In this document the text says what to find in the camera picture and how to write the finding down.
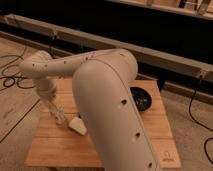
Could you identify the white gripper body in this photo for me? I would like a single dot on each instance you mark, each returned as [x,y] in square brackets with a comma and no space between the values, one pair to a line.
[45,88]

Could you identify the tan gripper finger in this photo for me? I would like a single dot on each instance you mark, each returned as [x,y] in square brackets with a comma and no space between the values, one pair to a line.
[50,102]

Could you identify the clear plastic bottle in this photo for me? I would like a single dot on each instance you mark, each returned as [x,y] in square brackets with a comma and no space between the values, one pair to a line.
[57,113]

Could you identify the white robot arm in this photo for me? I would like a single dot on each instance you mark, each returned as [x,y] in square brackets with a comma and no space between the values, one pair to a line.
[101,83]

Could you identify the dark ceramic bowl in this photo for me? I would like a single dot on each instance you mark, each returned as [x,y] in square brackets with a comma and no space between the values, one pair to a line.
[141,98]

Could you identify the white rectangular block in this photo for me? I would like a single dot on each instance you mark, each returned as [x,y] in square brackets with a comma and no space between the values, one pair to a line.
[77,125]

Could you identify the wooden table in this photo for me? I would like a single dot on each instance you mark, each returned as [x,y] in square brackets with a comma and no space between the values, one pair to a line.
[57,146]

